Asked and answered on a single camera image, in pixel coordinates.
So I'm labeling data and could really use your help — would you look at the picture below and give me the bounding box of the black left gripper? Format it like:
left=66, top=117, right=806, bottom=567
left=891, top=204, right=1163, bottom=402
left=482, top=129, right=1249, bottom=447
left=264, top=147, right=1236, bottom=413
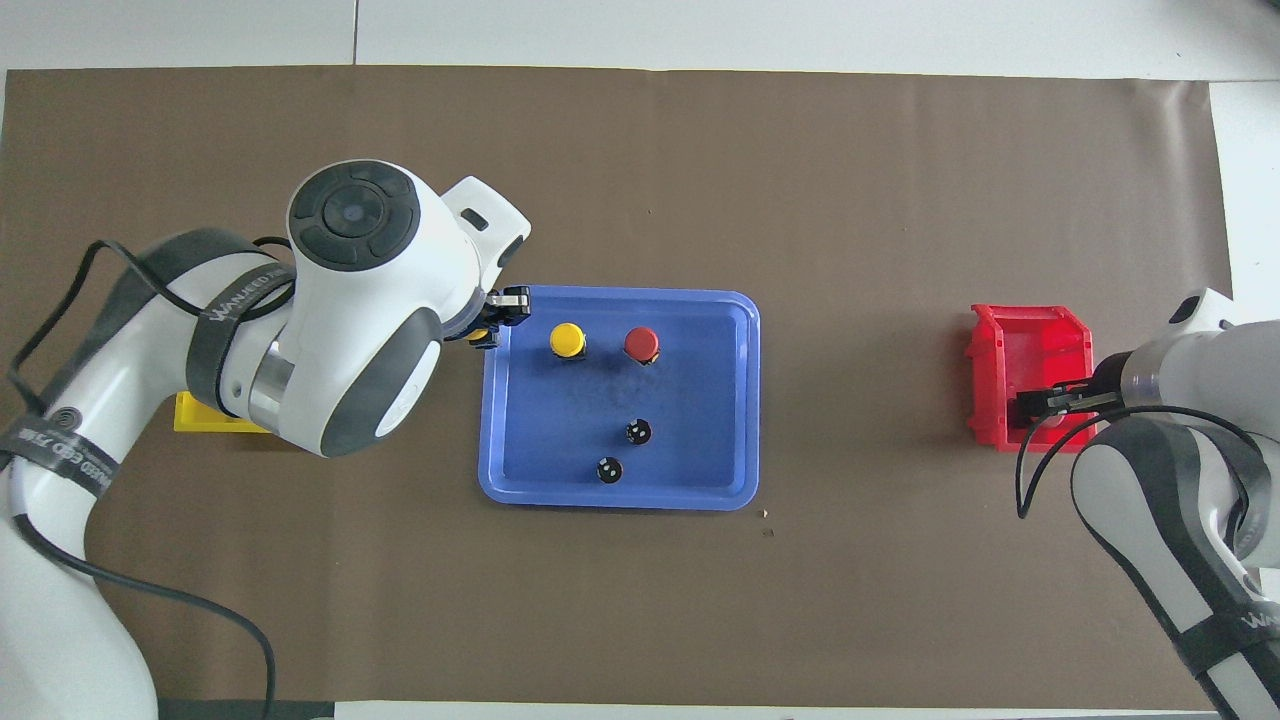
left=468, top=286, right=532, bottom=351

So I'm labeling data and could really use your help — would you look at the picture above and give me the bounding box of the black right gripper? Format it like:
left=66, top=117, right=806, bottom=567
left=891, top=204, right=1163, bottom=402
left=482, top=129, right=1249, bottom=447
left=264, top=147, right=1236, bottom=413
left=1017, top=352, right=1133, bottom=422

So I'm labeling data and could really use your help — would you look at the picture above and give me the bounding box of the red plastic bin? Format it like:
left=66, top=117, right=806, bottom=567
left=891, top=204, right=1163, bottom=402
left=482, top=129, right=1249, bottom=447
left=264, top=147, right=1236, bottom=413
left=965, top=304, right=1101, bottom=453

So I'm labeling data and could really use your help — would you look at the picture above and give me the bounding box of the blue plastic tray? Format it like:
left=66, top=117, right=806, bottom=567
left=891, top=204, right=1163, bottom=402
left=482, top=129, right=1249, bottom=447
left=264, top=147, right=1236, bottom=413
left=478, top=285, right=761, bottom=512

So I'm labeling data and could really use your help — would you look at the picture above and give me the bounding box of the brown paper table mat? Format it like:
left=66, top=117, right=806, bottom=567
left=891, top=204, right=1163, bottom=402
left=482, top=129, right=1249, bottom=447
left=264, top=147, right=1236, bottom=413
left=0, top=65, right=1233, bottom=706

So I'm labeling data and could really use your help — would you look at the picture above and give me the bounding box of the yellow plastic bin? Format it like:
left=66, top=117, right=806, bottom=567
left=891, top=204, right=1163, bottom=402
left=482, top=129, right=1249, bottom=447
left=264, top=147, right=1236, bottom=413
left=174, top=390, right=276, bottom=434

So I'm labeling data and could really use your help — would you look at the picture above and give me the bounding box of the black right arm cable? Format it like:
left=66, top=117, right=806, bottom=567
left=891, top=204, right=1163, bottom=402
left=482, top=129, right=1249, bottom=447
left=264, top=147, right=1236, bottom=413
left=1015, top=405, right=1266, bottom=521

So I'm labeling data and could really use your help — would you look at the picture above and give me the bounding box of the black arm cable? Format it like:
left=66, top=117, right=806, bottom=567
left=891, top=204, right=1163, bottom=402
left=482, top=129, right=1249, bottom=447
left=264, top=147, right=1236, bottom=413
left=5, top=235, right=296, bottom=720
left=1015, top=405, right=1266, bottom=521

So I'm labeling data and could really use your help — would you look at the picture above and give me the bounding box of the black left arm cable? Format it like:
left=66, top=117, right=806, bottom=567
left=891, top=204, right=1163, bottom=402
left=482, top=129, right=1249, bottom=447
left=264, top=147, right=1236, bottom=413
left=5, top=235, right=296, bottom=720

